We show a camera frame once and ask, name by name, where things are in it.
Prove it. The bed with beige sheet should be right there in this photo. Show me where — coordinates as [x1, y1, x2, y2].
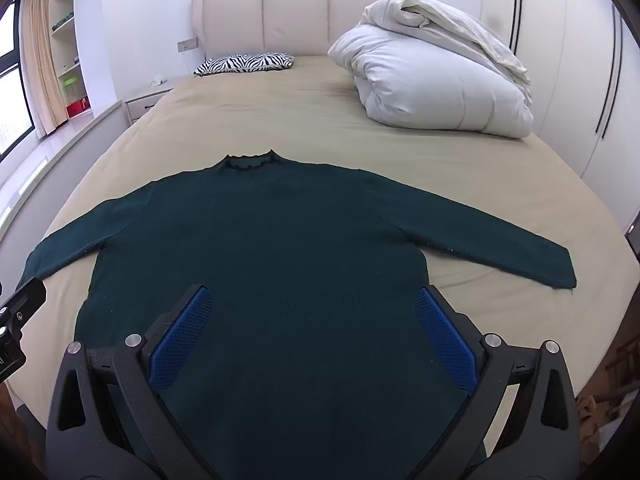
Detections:
[0, 55, 640, 480]

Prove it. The beige curtain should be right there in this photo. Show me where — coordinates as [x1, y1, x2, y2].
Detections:
[22, 0, 69, 137]

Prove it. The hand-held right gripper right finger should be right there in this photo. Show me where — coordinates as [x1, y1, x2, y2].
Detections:
[414, 286, 581, 480]

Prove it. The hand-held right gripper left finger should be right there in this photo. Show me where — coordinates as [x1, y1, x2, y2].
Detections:
[45, 284, 213, 480]

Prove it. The black framed window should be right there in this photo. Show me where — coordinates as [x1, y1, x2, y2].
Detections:
[0, 0, 37, 163]

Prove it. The white nightstand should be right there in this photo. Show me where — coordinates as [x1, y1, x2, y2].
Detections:
[123, 86, 175, 123]

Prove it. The dark green sweater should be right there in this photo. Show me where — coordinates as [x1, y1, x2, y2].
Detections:
[20, 149, 577, 480]

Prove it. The beige padded headboard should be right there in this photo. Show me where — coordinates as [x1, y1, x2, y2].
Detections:
[191, 0, 401, 75]

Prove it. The white bookshelf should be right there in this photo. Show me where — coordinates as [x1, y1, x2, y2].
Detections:
[47, 0, 94, 122]

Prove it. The white wardrobe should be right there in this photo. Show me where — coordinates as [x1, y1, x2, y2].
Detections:
[481, 0, 640, 226]

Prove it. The white folded duvet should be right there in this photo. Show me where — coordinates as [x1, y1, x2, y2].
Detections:
[327, 0, 535, 139]

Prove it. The zebra print pillow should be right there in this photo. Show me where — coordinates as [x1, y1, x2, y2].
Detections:
[194, 52, 296, 77]

